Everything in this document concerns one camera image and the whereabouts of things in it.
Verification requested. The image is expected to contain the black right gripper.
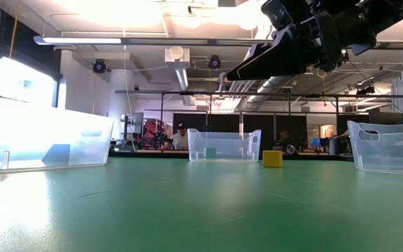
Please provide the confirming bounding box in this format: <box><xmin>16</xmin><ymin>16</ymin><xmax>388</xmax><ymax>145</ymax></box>
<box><xmin>225</xmin><ymin>9</ymin><xmax>345</xmax><ymax>82</ymax></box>

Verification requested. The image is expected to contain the small yellow cube block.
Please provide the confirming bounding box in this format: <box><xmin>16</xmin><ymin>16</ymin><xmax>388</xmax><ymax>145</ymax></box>
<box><xmin>262</xmin><ymin>150</ymin><xmax>284</xmax><ymax>169</ymax></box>

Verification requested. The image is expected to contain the small green cube block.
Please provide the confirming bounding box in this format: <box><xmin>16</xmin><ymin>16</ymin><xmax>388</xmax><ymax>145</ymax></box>
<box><xmin>202</xmin><ymin>146</ymin><xmax>218</xmax><ymax>160</ymax></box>

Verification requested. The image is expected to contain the medium blue cube block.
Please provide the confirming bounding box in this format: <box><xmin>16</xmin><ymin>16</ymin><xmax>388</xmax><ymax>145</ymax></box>
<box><xmin>41</xmin><ymin>143</ymin><xmax>71</xmax><ymax>166</ymax></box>

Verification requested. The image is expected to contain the clear plastic bin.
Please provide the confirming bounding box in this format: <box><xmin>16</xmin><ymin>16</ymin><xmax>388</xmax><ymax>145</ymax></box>
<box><xmin>0</xmin><ymin>93</ymin><xmax>115</xmax><ymax>175</ymax></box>
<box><xmin>187</xmin><ymin>127</ymin><xmax>262</xmax><ymax>163</ymax></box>
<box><xmin>346</xmin><ymin>120</ymin><xmax>403</xmax><ymax>176</ymax></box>

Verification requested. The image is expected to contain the white ceiling pipe bundle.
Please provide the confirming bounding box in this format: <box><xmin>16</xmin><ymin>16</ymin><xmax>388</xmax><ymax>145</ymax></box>
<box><xmin>218</xmin><ymin>71</ymin><xmax>255</xmax><ymax>109</ymax></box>

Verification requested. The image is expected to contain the black ceiling spotlight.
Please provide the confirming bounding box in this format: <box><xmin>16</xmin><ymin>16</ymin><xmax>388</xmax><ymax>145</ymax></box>
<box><xmin>92</xmin><ymin>58</ymin><xmax>107</xmax><ymax>74</ymax></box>
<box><xmin>208</xmin><ymin>55</ymin><xmax>222</xmax><ymax>70</ymax></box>

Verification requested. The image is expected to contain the white round ceiling lamp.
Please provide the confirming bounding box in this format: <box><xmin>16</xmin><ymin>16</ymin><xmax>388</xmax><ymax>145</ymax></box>
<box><xmin>164</xmin><ymin>45</ymin><xmax>191</xmax><ymax>70</ymax></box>

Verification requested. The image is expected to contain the dark chair back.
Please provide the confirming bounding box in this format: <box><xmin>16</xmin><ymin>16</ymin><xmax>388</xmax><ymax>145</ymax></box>
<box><xmin>328</xmin><ymin>137</ymin><xmax>343</xmax><ymax>156</ymax></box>

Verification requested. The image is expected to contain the black monitor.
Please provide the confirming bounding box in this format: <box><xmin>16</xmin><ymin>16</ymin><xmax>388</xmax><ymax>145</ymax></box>
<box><xmin>369</xmin><ymin>111</ymin><xmax>403</xmax><ymax>125</ymax></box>

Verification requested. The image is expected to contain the red equipment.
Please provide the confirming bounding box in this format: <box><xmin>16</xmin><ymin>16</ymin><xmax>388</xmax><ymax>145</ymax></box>
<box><xmin>144</xmin><ymin>118</ymin><xmax>164</xmax><ymax>139</ymax></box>

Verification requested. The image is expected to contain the monitor on stand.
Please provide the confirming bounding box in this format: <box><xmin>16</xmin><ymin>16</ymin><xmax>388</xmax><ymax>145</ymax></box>
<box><xmin>120</xmin><ymin>111</ymin><xmax>145</xmax><ymax>141</ymax></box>

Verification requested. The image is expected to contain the green table mat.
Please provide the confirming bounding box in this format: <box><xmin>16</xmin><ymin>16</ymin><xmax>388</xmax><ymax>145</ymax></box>
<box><xmin>0</xmin><ymin>157</ymin><xmax>403</xmax><ymax>252</ymax></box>

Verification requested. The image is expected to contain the ceiling light tube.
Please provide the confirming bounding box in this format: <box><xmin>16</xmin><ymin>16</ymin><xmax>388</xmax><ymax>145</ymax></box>
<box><xmin>33</xmin><ymin>35</ymin><xmax>122</xmax><ymax>46</ymax></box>

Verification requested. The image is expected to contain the bright window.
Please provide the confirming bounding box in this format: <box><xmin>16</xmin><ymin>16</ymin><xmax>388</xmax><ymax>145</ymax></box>
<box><xmin>0</xmin><ymin>57</ymin><xmax>58</xmax><ymax>108</ymax></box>

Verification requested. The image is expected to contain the large silver duct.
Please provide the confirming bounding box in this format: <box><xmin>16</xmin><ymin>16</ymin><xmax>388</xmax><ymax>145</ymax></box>
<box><xmin>246</xmin><ymin>75</ymin><xmax>297</xmax><ymax>106</ymax></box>

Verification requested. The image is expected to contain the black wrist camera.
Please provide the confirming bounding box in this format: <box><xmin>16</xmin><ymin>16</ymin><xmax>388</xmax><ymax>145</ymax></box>
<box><xmin>260</xmin><ymin>0</ymin><xmax>296</xmax><ymax>32</ymax></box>

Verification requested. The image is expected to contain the black horizontal rail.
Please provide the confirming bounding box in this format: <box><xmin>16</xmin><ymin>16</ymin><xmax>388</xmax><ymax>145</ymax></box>
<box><xmin>115</xmin><ymin>90</ymin><xmax>403</xmax><ymax>99</ymax></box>

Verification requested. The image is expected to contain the black partition wall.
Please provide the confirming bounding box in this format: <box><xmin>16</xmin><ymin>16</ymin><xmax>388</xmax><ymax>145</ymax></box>
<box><xmin>172</xmin><ymin>112</ymin><xmax>308</xmax><ymax>155</ymax></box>

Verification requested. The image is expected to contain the black overhead frame bar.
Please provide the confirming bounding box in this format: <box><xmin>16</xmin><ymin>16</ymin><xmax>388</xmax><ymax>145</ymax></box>
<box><xmin>120</xmin><ymin>37</ymin><xmax>403</xmax><ymax>49</ymax></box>

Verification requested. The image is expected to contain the thin silver duct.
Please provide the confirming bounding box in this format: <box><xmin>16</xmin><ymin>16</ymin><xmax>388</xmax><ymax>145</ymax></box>
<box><xmin>174</xmin><ymin>68</ymin><xmax>196</xmax><ymax>106</ymax></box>

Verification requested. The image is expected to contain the black ceiling camera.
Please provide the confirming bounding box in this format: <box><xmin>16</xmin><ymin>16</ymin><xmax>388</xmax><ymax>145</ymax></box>
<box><xmin>355</xmin><ymin>85</ymin><xmax>376</xmax><ymax>96</ymax></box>

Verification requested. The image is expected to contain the white hanging cable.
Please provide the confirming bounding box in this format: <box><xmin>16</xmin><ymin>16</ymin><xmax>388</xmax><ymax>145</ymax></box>
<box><xmin>122</xmin><ymin>45</ymin><xmax>136</xmax><ymax>151</ymax></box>

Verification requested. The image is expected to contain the black table border frame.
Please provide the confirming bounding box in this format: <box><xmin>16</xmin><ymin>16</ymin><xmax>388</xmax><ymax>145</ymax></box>
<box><xmin>108</xmin><ymin>149</ymin><xmax>355</xmax><ymax>161</ymax></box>

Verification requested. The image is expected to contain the yellow hanging cord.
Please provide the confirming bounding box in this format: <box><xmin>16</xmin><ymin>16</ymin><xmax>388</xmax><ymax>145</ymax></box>
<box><xmin>8</xmin><ymin>0</ymin><xmax>21</xmax><ymax>60</ymax></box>

